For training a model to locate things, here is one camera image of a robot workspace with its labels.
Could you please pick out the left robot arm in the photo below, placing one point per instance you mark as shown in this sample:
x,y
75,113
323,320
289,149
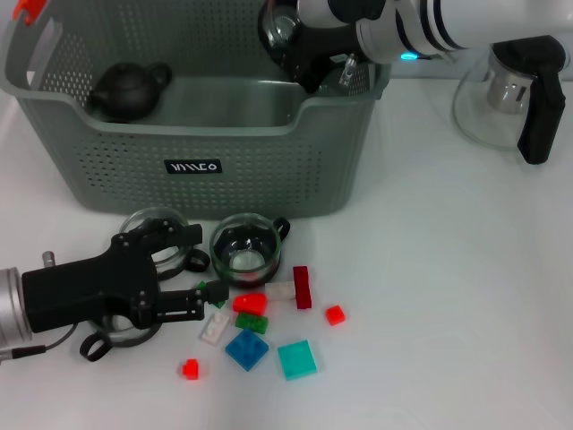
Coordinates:
x,y
11,309

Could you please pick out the grey perforated storage basket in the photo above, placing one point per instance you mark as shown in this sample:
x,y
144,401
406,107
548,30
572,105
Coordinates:
x,y
268,179

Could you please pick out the glass teacup with black sleeve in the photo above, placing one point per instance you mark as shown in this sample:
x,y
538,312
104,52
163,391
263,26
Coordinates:
x,y
279,24
245,264
134,219
121,333

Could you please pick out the bright red sloped brick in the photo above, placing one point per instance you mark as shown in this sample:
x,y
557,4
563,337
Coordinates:
x,y
248,304

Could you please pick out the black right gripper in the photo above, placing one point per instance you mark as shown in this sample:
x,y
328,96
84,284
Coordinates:
x,y
322,49

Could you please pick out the black clay teapot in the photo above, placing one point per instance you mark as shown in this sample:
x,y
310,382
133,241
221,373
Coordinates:
x,y
125,92

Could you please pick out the small red brick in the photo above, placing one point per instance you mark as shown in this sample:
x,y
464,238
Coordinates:
x,y
335,315
190,368

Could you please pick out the green stepped brick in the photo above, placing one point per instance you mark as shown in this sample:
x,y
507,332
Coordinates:
x,y
202,286

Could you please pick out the green rectangular brick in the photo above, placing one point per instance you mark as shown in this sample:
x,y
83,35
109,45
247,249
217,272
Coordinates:
x,y
253,322

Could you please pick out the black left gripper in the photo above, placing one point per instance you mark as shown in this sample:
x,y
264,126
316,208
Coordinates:
x,y
80,291

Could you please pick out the blue square brick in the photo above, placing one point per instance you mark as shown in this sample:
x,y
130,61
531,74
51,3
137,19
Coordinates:
x,y
246,349

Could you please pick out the teal square brick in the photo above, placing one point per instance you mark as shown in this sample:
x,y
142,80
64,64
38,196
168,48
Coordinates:
x,y
296,360

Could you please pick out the dark red long brick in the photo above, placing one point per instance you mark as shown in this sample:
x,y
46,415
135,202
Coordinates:
x,y
302,286

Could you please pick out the white thick brick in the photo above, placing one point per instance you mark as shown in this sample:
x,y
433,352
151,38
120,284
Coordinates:
x,y
279,291

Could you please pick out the white flat plate brick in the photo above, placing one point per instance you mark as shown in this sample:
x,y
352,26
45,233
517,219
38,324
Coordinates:
x,y
215,330

